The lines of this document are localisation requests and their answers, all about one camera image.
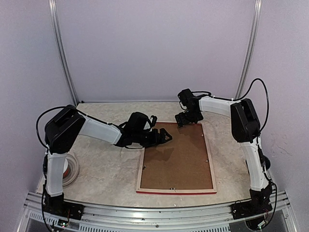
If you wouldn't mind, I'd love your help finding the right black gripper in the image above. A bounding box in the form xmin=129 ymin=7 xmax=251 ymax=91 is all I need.
xmin=175 ymin=108 xmax=203 ymax=128

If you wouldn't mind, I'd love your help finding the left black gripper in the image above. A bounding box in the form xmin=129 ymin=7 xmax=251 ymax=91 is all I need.
xmin=134 ymin=128 xmax=173 ymax=149

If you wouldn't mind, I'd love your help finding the brown backing board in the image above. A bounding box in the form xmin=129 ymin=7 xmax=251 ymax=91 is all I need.
xmin=140 ymin=123 xmax=214 ymax=190

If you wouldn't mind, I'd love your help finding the red wooden picture frame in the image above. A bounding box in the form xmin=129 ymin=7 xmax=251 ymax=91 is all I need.
xmin=135 ymin=122 xmax=217 ymax=194

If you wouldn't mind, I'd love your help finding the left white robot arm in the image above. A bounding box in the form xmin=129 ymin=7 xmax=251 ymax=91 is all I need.
xmin=40 ymin=105 xmax=172 ymax=220

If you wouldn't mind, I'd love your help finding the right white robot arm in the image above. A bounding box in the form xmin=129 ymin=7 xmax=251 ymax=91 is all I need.
xmin=175 ymin=89 xmax=273 ymax=219

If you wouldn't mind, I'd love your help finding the dark green mug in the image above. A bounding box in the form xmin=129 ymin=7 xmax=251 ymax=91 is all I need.
xmin=264 ymin=156 xmax=271 ymax=171

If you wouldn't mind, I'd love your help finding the white red bowl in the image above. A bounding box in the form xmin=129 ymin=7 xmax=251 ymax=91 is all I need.
xmin=63 ymin=159 xmax=70 ymax=178

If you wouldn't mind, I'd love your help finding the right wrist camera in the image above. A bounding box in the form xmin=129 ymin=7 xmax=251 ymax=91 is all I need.
xmin=178 ymin=88 xmax=195 ymax=109

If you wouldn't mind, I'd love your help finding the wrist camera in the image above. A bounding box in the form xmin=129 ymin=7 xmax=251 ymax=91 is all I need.
xmin=178 ymin=88 xmax=195 ymax=109
xmin=124 ymin=112 xmax=157 ymax=133

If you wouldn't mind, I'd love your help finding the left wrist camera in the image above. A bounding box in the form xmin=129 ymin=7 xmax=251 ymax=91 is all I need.
xmin=124 ymin=112 xmax=157 ymax=133

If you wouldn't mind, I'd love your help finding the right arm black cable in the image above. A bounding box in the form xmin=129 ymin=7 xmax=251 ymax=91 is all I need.
xmin=193 ymin=77 xmax=268 ymax=136

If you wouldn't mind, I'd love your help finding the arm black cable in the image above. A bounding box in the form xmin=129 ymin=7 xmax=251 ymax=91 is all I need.
xmin=35 ymin=106 xmax=68 ymax=149
xmin=193 ymin=77 xmax=268 ymax=136

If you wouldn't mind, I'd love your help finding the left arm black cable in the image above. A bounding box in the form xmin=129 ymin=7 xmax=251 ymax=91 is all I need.
xmin=35 ymin=106 xmax=68 ymax=149

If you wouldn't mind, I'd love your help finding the right aluminium post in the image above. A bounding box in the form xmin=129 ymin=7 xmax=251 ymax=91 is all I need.
xmin=235 ymin=0 xmax=263 ymax=99

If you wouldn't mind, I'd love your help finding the aluminium post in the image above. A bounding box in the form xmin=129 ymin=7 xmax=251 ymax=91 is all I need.
xmin=48 ymin=0 xmax=79 ymax=106
xmin=235 ymin=0 xmax=263 ymax=99

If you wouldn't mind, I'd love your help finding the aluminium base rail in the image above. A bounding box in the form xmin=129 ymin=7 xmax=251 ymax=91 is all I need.
xmin=13 ymin=191 xmax=301 ymax=232

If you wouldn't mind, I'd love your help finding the left aluminium post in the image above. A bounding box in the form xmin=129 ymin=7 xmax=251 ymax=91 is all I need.
xmin=48 ymin=0 xmax=79 ymax=106

